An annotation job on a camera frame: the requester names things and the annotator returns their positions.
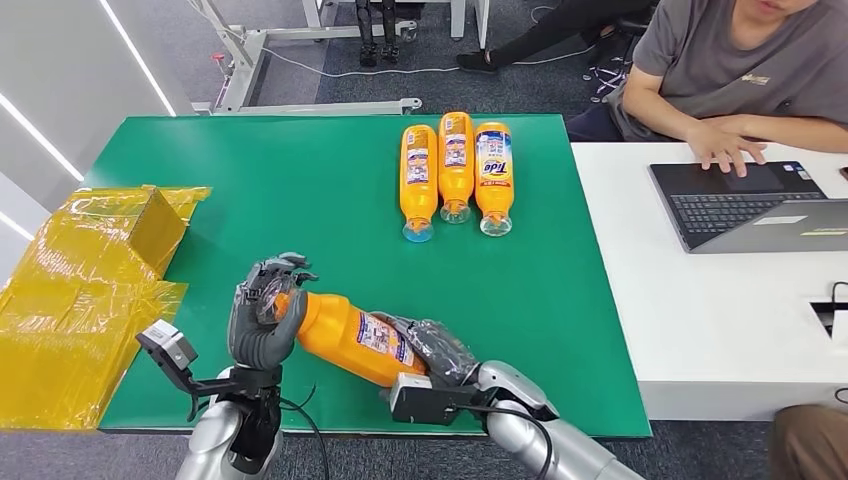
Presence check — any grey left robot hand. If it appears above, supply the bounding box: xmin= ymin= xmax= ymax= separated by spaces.
xmin=227 ymin=251 xmax=320 ymax=373

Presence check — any person's hand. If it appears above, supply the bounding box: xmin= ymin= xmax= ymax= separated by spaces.
xmin=685 ymin=119 xmax=770 ymax=179

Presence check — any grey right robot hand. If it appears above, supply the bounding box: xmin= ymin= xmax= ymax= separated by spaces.
xmin=372 ymin=311 xmax=482 ymax=390

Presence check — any orange detergent bottle clear cap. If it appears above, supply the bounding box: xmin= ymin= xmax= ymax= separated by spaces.
xmin=399 ymin=124 xmax=440 ymax=244
xmin=256 ymin=278 xmax=432 ymax=390
xmin=437 ymin=111 xmax=476 ymax=225

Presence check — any orange Tide detergent bottle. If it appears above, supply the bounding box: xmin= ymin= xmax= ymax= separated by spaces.
xmin=474 ymin=121 xmax=515 ymax=238

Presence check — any dark grey laptop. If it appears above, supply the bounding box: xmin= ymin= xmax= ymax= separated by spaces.
xmin=649 ymin=160 xmax=848 ymax=255

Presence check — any person at laptop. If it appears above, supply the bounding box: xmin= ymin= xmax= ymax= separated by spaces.
xmin=566 ymin=0 xmax=848 ymax=179

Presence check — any office chair base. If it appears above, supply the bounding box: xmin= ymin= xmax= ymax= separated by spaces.
xmin=581 ymin=56 xmax=631 ymax=105

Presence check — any green table mat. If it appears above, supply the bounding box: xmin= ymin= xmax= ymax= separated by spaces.
xmin=82 ymin=113 xmax=654 ymax=441

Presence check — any white desk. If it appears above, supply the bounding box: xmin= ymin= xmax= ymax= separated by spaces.
xmin=570 ymin=142 xmax=848 ymax=423

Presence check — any yellow plastic-wrapped cardboard box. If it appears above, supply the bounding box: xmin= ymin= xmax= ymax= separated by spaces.
xmin=0 ymin=185 xmax=214 ymax=433

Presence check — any person's leg with black shoe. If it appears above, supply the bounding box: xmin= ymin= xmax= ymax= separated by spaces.
xmin=455 ymin=0 xmax=657 ymax=75

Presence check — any white desk leg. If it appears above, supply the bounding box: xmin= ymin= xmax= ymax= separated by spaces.
xmin=449 ymin=0 xmax=491 ymax=52

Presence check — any person in brown trousers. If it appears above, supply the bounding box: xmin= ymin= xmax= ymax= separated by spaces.
xmin=768 ymin=404 xmax=848 ymax=480

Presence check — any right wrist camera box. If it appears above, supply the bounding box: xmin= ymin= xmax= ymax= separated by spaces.
xmin=388 ymin=372 xmax=480 ymax=427

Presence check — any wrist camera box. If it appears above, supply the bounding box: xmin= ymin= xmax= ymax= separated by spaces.
xmin=388 ymin=372 xmax=480 ymax=427
xmin=135 ymin=319 xmax=200 ymax=399

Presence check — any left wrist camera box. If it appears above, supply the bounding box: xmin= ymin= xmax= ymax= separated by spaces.
xmin=135 ymin=319 xmax=200 ymax=399

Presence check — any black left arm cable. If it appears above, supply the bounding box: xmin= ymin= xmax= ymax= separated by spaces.
xmin=278 ymin=384 xmax=333 ymax=480

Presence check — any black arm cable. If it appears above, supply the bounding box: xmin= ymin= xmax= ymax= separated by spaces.
xmin=278 ymin=384 xmax=333 ymax=480
xmin=463 ymin=404 xmax=555 ymax=480

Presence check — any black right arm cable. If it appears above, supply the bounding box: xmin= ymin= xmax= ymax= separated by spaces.
xmin=463 ymin=404 xmax=555 ymax=480

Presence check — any white metal stand frame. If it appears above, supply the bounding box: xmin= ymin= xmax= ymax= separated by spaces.
xmin=185 ymin=0 xmax=423 ymax=118

